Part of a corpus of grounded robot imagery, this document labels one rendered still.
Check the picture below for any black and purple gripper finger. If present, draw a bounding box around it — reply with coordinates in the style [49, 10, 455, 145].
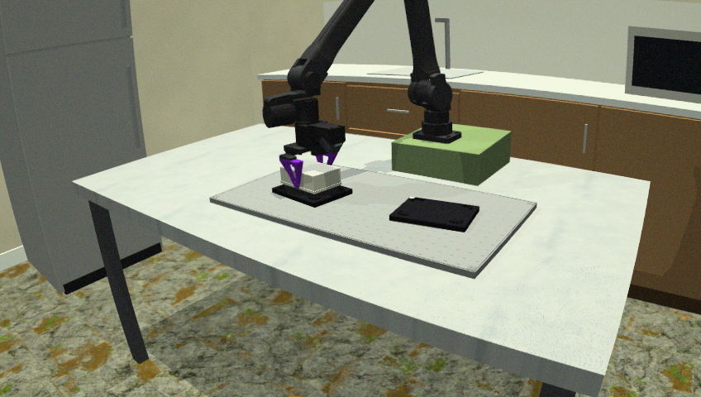
[316, 152, 338, 165]
[279, 158, 303, 189]

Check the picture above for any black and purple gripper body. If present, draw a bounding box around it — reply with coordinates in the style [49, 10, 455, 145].
[279, 122, 327, 160]

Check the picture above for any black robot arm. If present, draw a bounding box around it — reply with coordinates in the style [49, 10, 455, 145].
[263, 0, 461, 154]

